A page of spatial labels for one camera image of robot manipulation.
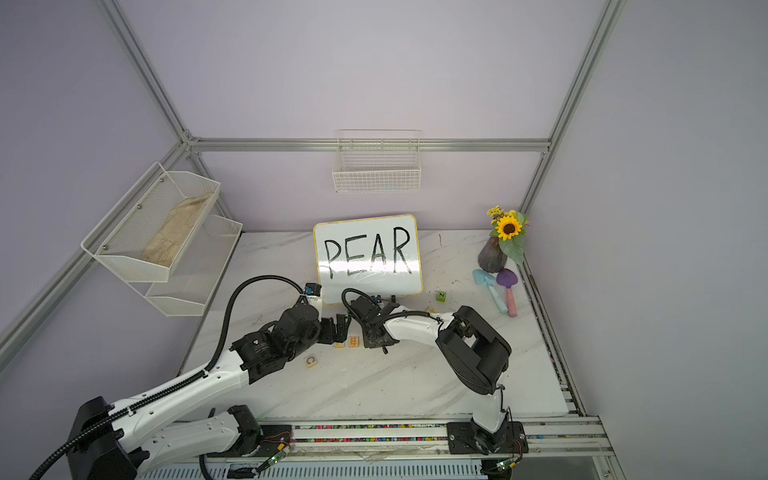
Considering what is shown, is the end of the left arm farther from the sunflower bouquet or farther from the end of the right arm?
the sunflower bouquet

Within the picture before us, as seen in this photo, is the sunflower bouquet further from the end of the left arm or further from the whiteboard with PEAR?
the end of the left arm

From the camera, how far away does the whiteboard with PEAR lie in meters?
1.00
